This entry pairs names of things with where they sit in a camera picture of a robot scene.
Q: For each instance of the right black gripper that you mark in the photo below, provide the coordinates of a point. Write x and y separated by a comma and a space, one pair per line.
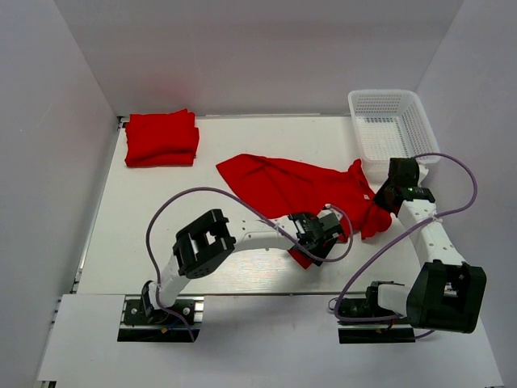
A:
380, 197

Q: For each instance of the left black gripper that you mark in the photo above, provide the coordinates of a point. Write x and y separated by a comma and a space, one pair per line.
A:
321, 250

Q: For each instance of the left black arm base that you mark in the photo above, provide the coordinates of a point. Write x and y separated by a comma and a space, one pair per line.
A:
160, 327

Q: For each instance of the white plastic basket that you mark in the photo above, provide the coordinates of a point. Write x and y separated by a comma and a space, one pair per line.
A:
391, 124

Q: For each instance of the folded red t shirt stack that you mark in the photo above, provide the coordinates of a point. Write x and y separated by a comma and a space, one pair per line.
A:
162, 140

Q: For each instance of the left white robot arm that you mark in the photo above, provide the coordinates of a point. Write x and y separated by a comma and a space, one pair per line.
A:
203, 245

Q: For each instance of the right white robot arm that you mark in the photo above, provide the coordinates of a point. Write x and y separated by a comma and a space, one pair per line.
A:
448, 292

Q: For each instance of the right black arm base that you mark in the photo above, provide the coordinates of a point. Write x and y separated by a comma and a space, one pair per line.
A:
365, 322

